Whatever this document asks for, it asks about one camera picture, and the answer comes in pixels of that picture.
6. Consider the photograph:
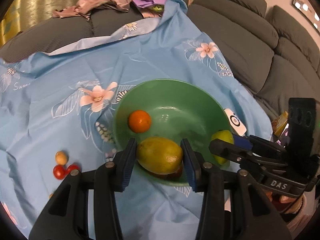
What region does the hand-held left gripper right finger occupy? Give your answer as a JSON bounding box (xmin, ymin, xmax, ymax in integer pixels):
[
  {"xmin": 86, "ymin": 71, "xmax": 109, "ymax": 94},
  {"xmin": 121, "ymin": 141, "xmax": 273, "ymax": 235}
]
[{"xmin": 180, "ymin": 138, "xmax": 293, "ymax": 240}]

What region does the green mango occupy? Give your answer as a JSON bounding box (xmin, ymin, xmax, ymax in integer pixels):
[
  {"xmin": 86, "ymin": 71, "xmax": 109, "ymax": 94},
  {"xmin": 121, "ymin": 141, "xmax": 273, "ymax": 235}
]
[{"xmin": 211, "ymin": 130, "xmax": 235, "ymax": 166}]

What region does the gold curtain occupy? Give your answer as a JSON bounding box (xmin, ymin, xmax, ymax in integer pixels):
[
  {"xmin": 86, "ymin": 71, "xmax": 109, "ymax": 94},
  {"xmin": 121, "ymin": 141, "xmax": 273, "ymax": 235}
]
[{"xmin": 0, "ymin": 0, "xmax": 165, "ymax": 45}]

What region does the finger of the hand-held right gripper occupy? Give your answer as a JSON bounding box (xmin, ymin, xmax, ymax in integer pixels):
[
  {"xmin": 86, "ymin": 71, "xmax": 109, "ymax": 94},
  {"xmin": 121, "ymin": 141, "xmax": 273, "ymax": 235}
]
[
  {"xmin": 234, "ymin": 134, "xmax": 288, "ymax": 162},
  {"xmin": 209, "ymin": 139, "xmax": 288, "ymax": 172}
]

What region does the small tan longan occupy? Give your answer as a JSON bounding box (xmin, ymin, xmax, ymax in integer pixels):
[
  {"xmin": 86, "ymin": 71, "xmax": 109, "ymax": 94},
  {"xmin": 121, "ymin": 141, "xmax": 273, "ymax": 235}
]
[{"xmin": 55, "ymin": 151, "xmax": 68, "ymax": 165}]

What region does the yellow carton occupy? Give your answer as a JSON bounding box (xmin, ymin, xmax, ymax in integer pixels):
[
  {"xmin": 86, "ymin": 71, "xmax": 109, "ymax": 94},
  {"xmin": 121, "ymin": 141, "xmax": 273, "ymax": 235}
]
[{"xmin": 272, "ymin": 112, "xmax": 289, "ymax": 135}]

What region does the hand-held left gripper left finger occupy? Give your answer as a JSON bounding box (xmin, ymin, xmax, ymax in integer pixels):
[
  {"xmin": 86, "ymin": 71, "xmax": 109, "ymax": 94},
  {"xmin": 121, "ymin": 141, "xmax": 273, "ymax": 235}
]
[{"xmin": 29, "ymin": 137, "xmax": 138, "ymax": 240}]

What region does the grey sofa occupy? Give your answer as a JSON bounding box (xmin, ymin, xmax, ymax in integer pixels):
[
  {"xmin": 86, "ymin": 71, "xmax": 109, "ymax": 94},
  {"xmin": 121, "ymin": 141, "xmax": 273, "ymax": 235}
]
[{"xmin": 0, "ymin": 0, "xmax": 320, "ymax": 140}]

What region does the blue floral cloth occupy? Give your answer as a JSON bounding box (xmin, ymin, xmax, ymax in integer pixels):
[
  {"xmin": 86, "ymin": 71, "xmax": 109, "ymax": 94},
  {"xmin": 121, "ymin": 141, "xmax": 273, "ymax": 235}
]
[{"xmin": 0, "ymin": 0, "xmax": 273, "ymax": 240}]

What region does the red tomato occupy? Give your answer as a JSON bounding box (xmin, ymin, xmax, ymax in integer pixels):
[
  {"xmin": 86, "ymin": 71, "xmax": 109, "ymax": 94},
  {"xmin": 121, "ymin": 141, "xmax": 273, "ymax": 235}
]
[
  {"xmin": 65, "ymin": 164, "xmax": 80, "ymax": 177},
  {"xmin": 53, "ymin": 165, "xmax": 66, "ymax": 180}
]

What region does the green bowl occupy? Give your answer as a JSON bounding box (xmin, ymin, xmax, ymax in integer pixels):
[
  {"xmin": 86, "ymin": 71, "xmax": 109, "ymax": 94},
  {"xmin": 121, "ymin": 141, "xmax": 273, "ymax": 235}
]
[{"xmin": 114, "ymin": 79, "xmax": 234, "ymax": 187}]

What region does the yellow-green mango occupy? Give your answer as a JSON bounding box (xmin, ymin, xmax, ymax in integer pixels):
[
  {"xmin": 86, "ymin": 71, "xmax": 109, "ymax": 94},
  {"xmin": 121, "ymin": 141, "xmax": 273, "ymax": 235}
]
[{"xmin": 136, "ymin": 137, "xmax": 184, "ymax": 175}]

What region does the orange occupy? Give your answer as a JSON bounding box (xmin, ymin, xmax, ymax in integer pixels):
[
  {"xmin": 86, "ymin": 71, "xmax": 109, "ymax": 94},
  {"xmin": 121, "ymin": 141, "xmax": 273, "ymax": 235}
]
[{"xmin": 128, "ymin": 110, "xmax": 152, "ymax": 133}]

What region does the framed wall picture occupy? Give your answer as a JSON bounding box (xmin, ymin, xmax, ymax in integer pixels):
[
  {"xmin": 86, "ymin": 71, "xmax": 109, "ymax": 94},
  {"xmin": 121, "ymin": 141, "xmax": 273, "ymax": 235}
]
[{"xmin": 292, "ymin": 0, "xmax": 320, "ymax": 30}]

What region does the white remote control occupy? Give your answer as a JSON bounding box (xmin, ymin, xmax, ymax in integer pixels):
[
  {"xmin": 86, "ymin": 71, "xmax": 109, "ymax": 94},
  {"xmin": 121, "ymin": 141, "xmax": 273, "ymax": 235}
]
[{"xmin": 224, "ymin": 108, "xmax": 247, "ymax": 137}]

